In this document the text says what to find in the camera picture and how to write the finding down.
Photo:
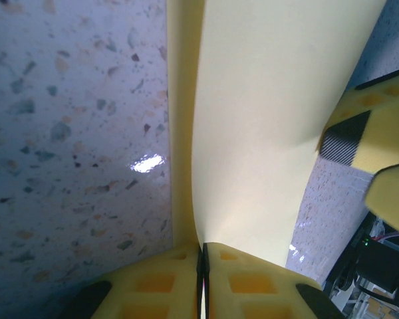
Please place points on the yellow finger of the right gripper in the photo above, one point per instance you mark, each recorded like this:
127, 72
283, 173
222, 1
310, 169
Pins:
395, 199
385, 133

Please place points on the yellow paper sheet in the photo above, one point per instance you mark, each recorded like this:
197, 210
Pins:
252, 116

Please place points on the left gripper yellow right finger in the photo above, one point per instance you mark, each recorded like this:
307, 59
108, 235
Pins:
252, 289

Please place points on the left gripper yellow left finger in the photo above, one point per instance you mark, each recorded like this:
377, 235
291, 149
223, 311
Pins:
153, 285

